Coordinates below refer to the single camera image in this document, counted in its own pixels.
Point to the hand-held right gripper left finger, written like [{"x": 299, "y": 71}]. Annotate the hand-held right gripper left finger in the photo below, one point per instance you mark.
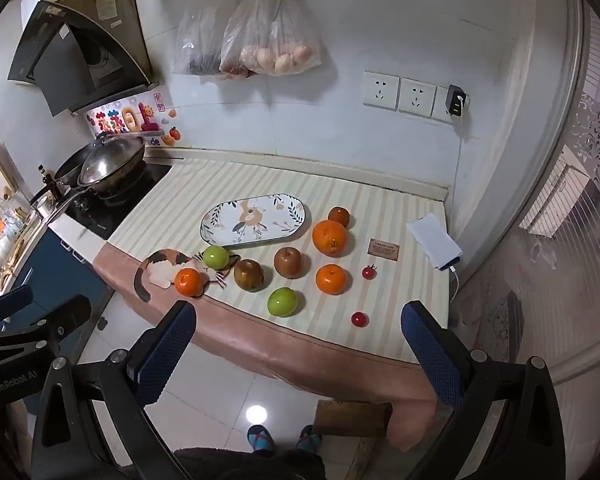
[{"x": 165, "y": 355}]

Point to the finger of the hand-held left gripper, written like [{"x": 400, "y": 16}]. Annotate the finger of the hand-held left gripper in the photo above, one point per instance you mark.
[
  {"x": 12, "y": 300},
  {"x": 65, "y": 310}
]

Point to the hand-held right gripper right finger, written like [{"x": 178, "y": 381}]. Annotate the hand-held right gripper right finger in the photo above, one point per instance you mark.
[{"x": 432, "y": 355}]

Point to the mandarin orange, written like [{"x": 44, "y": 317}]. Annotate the mandarin orange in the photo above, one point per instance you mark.
[
  {"x": 332, "y": 280},
  {"x": 187, "y": 282}
]

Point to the green apple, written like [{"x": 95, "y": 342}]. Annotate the green apple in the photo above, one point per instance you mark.
[
  {"x": 215, "y": 257},
  {"x": 282, "y": 302}
]

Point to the brown round fruit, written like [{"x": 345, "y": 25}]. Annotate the brown round fruit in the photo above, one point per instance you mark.
[
  {"x": 288, "y": 262},
  {"x": 248, "y": 275}
]

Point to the large orange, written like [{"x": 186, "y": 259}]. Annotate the large orange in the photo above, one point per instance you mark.
[{"x": 331, "y": 238}]

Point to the small dark orange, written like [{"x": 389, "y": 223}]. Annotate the small dark orange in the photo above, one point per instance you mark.
[{"x": 338, "y": 216}]

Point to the oval floral plate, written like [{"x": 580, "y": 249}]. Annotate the oval floral plate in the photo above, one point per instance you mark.
[{"x": 280, "y": 210}]

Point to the blue cabinet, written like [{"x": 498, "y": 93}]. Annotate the blue cabinet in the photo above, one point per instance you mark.
[{"x": 55, "y": 270}]

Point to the cluttered dish rack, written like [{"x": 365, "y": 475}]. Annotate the cluttered dish rack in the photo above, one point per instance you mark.
[{"x": 5, "y": 230}]

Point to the cherry tomato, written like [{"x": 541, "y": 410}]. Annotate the cherry tomato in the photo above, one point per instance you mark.
[
  {"x": 359, "y": 319},
  {"x": 368, "y": 273}
]

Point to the wooden stool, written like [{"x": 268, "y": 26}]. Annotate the wooden stool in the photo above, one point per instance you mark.
[{"x": 350, "y": 417}]

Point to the white phone on charger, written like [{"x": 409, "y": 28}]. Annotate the white phone on charger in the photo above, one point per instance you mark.
[{"x": 435, "y": 245}]

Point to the brown cloth label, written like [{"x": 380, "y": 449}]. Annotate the brown cloth label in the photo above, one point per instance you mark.
[{"x": 383, "y": 250}]

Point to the blue slipper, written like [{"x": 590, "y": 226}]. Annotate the blue slipper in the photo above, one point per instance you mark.
[
  {"x": 307, "y": 439},
  {"x": 260, "y": 438}
]

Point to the black glass stove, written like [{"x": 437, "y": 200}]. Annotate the black glass stove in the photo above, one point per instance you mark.
[{"x": 130, "y": 200}]

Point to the person's dark fleece clothing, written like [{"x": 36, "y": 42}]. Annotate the person's dark fleece clothing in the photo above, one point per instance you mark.
[{"x": 250, "y": 467}]

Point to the black frying pan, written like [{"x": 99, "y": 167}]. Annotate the black frying pan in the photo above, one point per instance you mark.
[{"x": 67, "y": 167}]

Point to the steel wok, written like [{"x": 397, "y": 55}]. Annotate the steel wok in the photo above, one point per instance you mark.
[{"x": 115, "y": 155}]

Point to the striped cat-print tablecloth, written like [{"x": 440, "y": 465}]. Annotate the striped cat-print tablecloth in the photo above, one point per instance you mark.
[{"x": 290, "y": 185}]

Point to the patterned glass sliding door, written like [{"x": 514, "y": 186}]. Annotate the patterned glass sliding door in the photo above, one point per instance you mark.
[{"x": 580, "y": 185}]

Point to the black range hood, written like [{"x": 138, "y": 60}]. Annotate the black range hood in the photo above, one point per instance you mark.
[{"x": 45, "y": 60}]

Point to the plastic bag with dark contents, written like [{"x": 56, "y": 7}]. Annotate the plastic bag with dark contents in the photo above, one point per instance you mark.
[{"x": 195, "y": 50}]

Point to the plastic bag of eggs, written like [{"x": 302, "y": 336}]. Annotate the plastic bag of eggs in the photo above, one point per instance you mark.
[{"x": 270, "y": 55}]

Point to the colourful wall stickers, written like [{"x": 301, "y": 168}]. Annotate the colourful wall stickers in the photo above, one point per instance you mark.
[{"x": 125, "y": 120}]

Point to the white wall socket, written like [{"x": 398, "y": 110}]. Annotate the white wall socket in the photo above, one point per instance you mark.
[
  {"x": 380, "y": 90},
  {"x": 439, "y": 108},
  {"x": 416, "y": 97}
]

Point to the black wall charger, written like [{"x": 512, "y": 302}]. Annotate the black wall charger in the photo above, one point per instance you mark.
[{"x": 455, "y": 101}]

